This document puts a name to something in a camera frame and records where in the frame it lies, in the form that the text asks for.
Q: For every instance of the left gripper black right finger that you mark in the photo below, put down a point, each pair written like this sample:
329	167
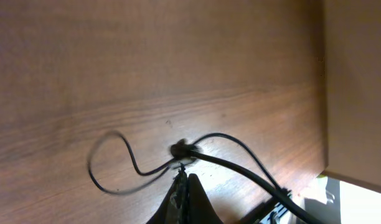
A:
200	209

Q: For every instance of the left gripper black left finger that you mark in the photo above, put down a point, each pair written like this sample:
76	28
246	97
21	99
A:
173	209

